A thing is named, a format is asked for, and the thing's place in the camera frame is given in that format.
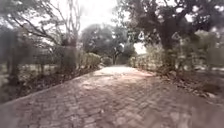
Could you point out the bare tree with thick trunk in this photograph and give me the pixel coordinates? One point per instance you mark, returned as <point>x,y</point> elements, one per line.
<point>69,53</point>

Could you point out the round leafy tree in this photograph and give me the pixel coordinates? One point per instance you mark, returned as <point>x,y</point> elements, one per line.
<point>100,40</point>

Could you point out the trimmed hedge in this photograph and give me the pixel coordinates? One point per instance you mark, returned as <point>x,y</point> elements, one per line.
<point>144,60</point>
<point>90,60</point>

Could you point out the leaf-strewn earth verge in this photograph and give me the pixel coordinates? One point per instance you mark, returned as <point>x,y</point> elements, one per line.
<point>193,83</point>
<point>36,83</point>

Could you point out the red brick path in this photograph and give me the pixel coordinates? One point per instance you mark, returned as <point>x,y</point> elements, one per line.
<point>113,100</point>

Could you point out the large dark leafy tree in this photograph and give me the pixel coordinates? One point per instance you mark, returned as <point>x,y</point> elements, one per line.
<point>166,33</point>

